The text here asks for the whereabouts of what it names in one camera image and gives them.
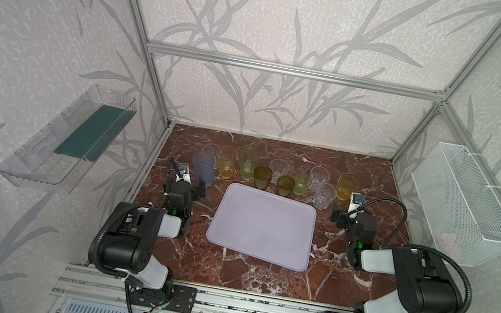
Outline small yellow cup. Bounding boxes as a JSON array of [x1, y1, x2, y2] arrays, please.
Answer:
[[335, 174, 360, 201]]

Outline small clear faceted glass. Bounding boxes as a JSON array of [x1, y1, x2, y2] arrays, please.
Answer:
[[312, 183, 337, 211]]

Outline brown textured cup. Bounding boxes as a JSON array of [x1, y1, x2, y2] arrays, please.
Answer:
[[276, 175, 295, 197], [253, 165, 273, 191]]

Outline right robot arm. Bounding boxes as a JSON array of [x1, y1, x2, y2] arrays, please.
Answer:
[[325, 193, 473, 313]]

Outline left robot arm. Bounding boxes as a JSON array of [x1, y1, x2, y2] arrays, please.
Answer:
[[88, 180, 205, 300]]

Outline lavender plastic tray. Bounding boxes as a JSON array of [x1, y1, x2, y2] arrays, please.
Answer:
[[206, 183, 317, 272]]

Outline tall blue frosted cup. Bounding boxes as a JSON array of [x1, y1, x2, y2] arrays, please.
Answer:
[[192, 152, 215, 187]]

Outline clear cup behind blue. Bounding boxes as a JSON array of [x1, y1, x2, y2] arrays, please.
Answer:
[[201, 143, 221, 158]]

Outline tall yellow plastic cup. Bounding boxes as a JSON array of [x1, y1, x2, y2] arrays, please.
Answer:
[[217, 145, 237, 180]]

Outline small green cup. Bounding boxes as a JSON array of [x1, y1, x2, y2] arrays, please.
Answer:
[[293, 172, 312, 197]]

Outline tall green plastic cup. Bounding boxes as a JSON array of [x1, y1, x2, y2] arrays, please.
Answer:
[[237, 146, 259, 181]]

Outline clear faceted cup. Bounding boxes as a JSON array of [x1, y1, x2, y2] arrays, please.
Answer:
[[269, 158, 290, 185]]

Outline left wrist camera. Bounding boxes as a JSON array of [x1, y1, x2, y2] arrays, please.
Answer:
[[176, 163, 191, 184]]

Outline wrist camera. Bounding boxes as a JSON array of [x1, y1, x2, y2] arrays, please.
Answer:
[[348, 193, 365, 212], [176, 163, 191, 184]]

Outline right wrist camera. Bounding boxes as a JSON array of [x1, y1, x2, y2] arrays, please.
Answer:
[[348, 193, 365, 212]]

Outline white wire basket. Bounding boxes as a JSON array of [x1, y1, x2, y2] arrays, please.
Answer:
[[412, 142, 501, 267]]

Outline clear plastic wall bin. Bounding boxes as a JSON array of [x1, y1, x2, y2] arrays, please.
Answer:
[[0, 85, 137, 195]]

